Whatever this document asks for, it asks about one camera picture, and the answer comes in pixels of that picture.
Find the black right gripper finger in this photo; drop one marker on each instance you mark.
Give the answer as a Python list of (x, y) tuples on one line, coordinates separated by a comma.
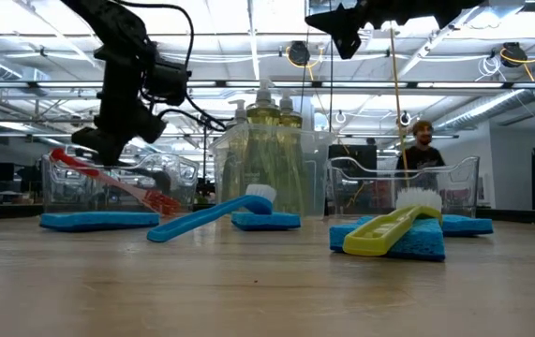
[(350, 39), (342, 18)]

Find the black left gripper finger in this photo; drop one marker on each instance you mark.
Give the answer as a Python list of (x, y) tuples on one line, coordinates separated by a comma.
[(91, 136), (116, 152)]

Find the red dish brush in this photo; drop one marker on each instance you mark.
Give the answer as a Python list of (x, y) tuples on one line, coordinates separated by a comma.
[(75, 164)]

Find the blue cellulose sponge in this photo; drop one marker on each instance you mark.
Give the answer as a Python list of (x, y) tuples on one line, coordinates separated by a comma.
[(98, 221), (271, 221), (468, 224), (421, 243)]

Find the blue dish brush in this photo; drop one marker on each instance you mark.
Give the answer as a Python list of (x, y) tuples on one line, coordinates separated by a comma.
[(192, 220)]

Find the lime green dish brush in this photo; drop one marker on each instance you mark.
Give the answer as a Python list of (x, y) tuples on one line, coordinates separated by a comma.
[(379, 236)]

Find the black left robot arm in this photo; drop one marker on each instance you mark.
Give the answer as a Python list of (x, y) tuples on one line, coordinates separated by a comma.
[(108, 23)]

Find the low clear plastic bin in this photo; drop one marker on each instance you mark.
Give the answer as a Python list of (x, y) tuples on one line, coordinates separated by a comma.
[(61, 196), (459, 187)]

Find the small black ceiling reel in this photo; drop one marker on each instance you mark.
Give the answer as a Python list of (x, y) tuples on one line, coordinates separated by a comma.
[(405, 119), (202, 118)]

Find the person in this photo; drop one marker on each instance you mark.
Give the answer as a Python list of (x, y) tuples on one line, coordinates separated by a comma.
[(419, 156)]

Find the tall clear plastic bin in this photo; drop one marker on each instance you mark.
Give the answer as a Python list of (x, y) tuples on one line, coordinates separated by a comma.
[(318, 187)]

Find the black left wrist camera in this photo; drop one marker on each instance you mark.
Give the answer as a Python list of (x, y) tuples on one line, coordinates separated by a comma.
[(168, 83)]

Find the white wall-mounted box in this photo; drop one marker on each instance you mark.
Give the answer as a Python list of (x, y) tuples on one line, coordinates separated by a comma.
[(483, 187)]

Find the black aluminium table frame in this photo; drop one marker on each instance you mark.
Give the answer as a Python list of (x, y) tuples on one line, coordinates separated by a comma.
[(520, 214)]

